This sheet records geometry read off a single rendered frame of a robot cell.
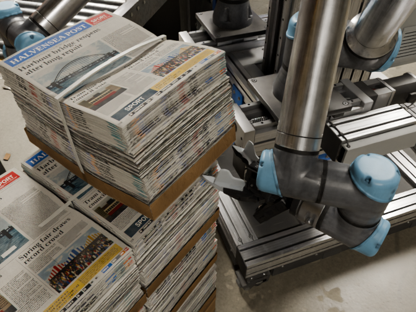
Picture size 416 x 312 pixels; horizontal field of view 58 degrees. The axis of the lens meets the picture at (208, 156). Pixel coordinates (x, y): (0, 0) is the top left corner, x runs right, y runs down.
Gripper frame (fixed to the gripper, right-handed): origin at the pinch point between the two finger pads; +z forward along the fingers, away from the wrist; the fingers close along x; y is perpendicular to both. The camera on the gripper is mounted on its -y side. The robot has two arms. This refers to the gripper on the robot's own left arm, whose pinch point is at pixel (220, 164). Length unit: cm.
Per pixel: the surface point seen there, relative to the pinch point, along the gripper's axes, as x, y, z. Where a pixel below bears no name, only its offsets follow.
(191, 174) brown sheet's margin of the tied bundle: 8.6, 3.2, 1.2
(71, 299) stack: 39.4, -2.2, 2.9
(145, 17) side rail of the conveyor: -67, -15, 89
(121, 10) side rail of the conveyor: -51, -5, 86
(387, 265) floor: -62, -85, -46
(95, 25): -0.6, 22.1, 34.9
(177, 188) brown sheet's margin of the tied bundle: 13.1, 3.2, 1.2
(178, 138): 10.0, 13.5, 2.7
